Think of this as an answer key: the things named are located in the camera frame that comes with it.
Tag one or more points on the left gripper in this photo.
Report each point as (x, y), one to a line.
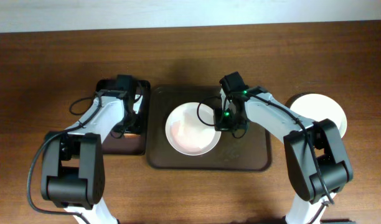
(137, 128)

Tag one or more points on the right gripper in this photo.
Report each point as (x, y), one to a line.
(221, 124)

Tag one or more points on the white plate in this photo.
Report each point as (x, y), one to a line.
(188, 129)

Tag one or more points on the pale green plate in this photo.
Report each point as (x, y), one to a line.
(319, 107)

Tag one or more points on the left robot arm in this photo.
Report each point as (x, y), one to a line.
(73, 171)

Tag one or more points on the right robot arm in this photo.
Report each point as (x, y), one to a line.
(317, 162)

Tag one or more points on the small black tray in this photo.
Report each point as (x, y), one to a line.
(125, 146)

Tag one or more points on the large brown tray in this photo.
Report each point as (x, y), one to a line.
(249, 153)

